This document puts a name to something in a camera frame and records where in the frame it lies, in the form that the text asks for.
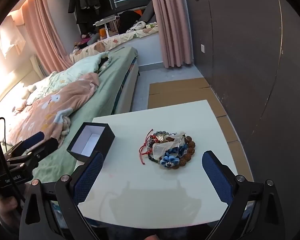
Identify red string bracelet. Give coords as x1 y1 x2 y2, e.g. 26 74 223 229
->
139 129 161 165

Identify black bag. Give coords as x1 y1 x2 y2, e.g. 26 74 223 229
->
118 10 141 34

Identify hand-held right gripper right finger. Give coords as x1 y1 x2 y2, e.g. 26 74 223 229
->
201 150 286 240

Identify pale green quilt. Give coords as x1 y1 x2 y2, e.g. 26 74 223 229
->
22 51 113 105

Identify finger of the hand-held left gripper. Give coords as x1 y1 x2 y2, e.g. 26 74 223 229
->
5 131 45 159
7 137 59 170

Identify blue-grey bead bracelet gold pendant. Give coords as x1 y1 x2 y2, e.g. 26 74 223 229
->
151 130 178 143

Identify dark grey wardrobe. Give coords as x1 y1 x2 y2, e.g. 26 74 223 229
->
184 0 300 205

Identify white hanging cloth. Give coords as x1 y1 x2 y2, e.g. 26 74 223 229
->
0 21 26 58

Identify pink floral blanket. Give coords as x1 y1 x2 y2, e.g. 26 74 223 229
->
5 72 101 148

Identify person's left hand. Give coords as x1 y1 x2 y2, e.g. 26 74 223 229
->
0 195 23 228

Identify black jewelry box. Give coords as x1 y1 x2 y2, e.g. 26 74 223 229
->
66 122 116 163

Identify pile of plush toys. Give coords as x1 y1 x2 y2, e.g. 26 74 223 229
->
74 32 101 50

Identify blue fabric flower hair clip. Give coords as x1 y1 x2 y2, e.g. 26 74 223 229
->
160 146 187 168

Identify pink curtain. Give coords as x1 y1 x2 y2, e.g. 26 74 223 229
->
147 0 193 68
21 0 73 73

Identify flattened cardboard sheet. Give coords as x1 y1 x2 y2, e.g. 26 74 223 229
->
147 77 254 183

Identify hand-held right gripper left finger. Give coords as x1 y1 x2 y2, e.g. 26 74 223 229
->
19 151 104 240

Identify cream floral bedding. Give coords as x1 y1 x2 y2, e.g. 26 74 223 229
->
70 26 159 63

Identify sheer white organza pouch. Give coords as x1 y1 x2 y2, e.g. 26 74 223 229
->
154 131 187 157

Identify hanging dark clothes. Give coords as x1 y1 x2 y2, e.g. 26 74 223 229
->
68 0 102 32

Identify grey pillow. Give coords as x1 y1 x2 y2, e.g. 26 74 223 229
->
139 1 157 23

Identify bed with green sheet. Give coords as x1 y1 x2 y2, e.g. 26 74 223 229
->
0 46 140 180

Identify cream plush toy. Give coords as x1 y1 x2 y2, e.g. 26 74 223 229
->
22 84 38 98

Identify brown wooden bead bracelet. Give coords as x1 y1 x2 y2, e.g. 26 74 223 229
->
165 135 196 170

